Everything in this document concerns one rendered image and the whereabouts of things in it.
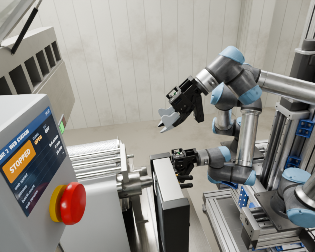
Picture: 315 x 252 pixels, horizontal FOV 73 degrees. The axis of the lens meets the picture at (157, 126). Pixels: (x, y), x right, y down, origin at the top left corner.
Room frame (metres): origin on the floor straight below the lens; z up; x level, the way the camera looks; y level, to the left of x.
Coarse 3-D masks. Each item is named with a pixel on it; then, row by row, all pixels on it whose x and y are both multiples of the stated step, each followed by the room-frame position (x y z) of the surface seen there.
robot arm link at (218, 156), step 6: (210, 150) 0.78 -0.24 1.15; (216, 150) 0.77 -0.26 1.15; (222, 150) 0.77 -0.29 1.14; (228, 150) 0.77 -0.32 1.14; (210, 156) 0.75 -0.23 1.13; (216, 156) 0.75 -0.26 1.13; (222, 156) 0.75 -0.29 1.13; (228, 156) 0.76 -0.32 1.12; (210, 162) 0.74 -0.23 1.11; (216, 162) 0.75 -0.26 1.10; (222, 162) 0.75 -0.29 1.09
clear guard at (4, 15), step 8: (0, 0) 0.61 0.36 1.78; (8, 0) 0.66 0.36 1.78; (16, 0) 0.71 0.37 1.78; (24, 0) 0.77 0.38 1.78; (0, 8) 0.64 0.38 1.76; (8, 8) 0.69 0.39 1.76; (16, 8) 0.75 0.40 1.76; (0, 16) 0.68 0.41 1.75; (8, 16) 0.74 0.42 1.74; (0, 24) 0.72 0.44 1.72; (8, 24) 0.78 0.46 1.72; (0, 32) 0.76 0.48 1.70
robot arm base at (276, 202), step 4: (276, 192) 0.73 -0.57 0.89; (272, 196) 0.74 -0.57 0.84; (276, 196) 0.71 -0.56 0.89; (280, 196) 0.68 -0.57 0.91; (272, 200) 0.71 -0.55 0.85; (276, 200) 0.69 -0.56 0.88; (280, 200) 0.68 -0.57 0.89; (272, 204) 0.70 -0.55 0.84; (276, 204) 0.68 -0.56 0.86; (280, 204) 0.67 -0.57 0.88; (284, 204) 0.66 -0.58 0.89; (272, 208) 0.69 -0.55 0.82; (276, 208) 0.67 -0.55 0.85; (280, 208) 0.66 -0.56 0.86; (284, 208) 0.65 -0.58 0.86; (276, 212) 0.66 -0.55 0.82; (280, 212) 0.65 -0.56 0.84; (284, 212) 0.65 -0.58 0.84; (284, 216) 0.63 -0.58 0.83
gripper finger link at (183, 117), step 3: (180, 114) 0.65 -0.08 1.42; (183, 114) 0.63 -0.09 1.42; (186, 114) 0.63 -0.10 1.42; (189, 114) 0.63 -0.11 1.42; (180, 117) 0.63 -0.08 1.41; (183, 117) 0.62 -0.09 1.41; (186, 117) 0.63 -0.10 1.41; (177, 120) 0.63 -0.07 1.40; (180, 120) 0.62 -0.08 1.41; (183, 120) 0.62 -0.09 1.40; (174, 123) 0.63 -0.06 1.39; (177, 123) 0.63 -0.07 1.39; (180, 123) 0.62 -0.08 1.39; (174, 126) 0.63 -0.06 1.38
